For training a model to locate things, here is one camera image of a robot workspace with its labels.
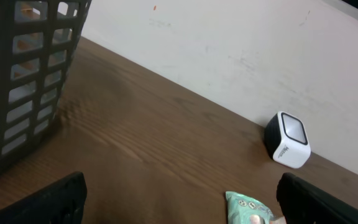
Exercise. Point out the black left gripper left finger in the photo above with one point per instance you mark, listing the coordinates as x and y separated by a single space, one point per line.
60 202

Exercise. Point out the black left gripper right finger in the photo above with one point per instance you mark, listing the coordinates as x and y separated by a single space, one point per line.
302 202

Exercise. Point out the green wet wipes pack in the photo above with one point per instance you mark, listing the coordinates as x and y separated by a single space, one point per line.
242 209

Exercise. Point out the white barcode scanner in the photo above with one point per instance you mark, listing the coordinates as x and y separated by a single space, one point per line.
286 140

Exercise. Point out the grey plastic basket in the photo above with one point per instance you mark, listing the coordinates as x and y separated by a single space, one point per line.
38 40

